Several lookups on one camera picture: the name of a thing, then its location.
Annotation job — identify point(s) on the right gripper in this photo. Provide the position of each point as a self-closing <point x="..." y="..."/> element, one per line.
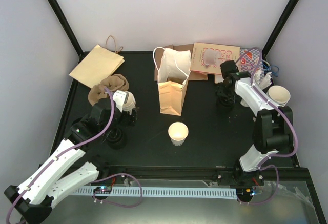
<point x="219" y="90"/>

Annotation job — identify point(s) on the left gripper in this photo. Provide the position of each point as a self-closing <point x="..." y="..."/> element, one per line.
<point x="125" y="121"/>

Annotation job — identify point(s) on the stack of white paper cups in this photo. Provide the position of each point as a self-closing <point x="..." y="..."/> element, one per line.
<point x="129" y="103"/>

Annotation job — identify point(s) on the orange paper bag white handles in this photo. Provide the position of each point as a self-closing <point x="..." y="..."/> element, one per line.
<point x="171" y="97"/>

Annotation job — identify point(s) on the single white paper cup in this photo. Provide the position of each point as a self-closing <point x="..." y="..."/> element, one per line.
<point x="178" y="132"/>

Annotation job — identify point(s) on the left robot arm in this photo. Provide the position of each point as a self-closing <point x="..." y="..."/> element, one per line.
<point x="36" y="197"/>

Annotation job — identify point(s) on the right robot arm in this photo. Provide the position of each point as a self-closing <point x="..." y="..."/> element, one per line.
<point x="273" y="129"/>

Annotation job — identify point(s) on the stack of black cup lids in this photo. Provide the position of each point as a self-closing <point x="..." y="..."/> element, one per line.
<point x="116" y="139"/>

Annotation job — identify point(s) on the brown flat paper bag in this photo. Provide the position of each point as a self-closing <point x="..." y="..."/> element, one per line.
<point x="174" y="64"/>

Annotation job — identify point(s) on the cakes printed paper bag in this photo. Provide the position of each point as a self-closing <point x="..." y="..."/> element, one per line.
<point x="207" y="58"/>

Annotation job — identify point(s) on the cup of white straws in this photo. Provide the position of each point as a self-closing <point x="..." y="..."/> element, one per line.
<point x="265" y="82"/>

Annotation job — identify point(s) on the blue checkered paper bag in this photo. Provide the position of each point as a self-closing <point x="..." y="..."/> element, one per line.
<point x="249" y="61"/>

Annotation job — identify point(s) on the yellow kraft paper bag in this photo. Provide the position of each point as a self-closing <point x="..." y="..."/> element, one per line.
<point x="96" y="66"/>

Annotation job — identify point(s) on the stack of plain paper cups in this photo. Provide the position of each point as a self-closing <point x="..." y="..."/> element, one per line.
<point x="279" y="94"/>

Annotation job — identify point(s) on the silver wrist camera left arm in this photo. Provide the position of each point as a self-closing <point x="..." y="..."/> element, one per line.
<point x="120" y="97"/>

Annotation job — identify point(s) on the white slotted cable duct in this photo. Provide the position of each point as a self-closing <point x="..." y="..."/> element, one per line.
<point x="163" y="192"/>

